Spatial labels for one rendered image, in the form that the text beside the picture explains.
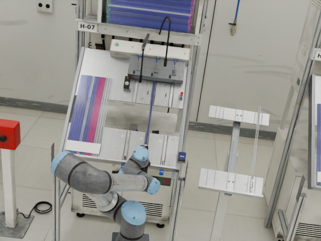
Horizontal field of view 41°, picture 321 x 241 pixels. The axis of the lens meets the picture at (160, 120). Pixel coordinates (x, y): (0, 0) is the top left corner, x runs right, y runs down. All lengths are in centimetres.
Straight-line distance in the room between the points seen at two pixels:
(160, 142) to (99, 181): 87
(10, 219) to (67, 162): 141
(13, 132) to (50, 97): 196
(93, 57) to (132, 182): 111
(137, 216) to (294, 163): 135
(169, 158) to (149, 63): 59
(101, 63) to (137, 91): 30
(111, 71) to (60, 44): 175
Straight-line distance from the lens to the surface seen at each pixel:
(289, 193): 303
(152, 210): 306
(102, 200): 204
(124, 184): 187
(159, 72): 265
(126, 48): 271
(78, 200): 311
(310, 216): 316
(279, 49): 432
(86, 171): 174
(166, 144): 254
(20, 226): 318
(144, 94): 265
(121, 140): 255
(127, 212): 204
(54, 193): 274
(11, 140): 277
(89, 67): 276
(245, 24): 421
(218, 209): 271
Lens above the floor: 204
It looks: 26 degrees down
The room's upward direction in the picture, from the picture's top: 7 degrees clockwise
